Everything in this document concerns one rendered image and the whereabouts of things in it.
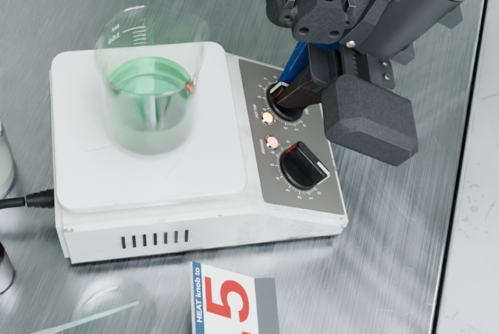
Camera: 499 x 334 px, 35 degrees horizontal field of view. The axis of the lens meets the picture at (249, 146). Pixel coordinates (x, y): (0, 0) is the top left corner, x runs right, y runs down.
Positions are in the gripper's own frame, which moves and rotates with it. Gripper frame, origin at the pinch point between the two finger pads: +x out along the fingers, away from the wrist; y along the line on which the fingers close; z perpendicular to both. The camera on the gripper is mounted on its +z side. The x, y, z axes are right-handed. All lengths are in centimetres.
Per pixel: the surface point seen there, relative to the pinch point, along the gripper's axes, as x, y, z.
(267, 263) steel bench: 9.2, 10.2, -2.4
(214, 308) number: 8.9, 14.8, 2.4
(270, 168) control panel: 3.8, 6.2, 1.0
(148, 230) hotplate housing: 8.5, 10.7, 7.6
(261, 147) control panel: 3.8, 4.7, 1.8
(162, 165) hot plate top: 5.1, 7.8, 8.7
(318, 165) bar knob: 2.1, 6.0, -1.8
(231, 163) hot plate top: 2.9, 7.6, 4.8
